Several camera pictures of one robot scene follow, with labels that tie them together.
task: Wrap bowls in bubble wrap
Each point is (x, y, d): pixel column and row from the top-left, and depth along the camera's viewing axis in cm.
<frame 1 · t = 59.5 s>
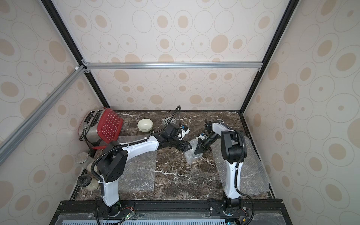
left hand: (191, 145, 87), fingers open
right hand: (201, 152, 92), fingers closed
red silver toaster: (100, 127, 90), point 17 cm above the table
plain cream bowl: (145, 124, 109), point 3 cm above the table
black white patterned bowl: (165, 121, 111), point 3 cm above the table
right bubble wrap sheet: (253, 181, 85), on the table
upper glass jar: (84, 160, 78), point 15 cm above the table
lower glass jar: (86, 182, 74), point 11 cm above the table

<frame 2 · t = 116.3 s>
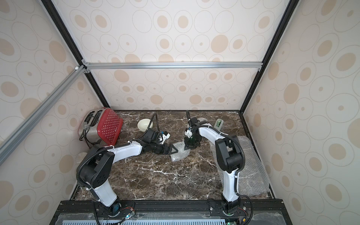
left hand: (176, 151, 86), fingers open
right hand: (191, 147, 94), fingers closed
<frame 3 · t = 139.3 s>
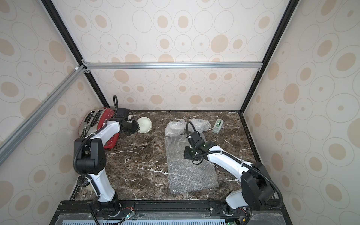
left hand: (143, 125, 96), fingers closed
right hand: (189, 153, 85), fingers open
right bubble wrap sheet: (184, 176, 87), on the table
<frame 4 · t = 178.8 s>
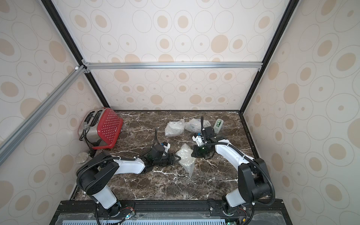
left hand: (182, 159, 85), fingers open
right hand: (197, 154, 86), fingers closed
right bubble wrap sheet: (186, 160, 85), point 8 cm above the table
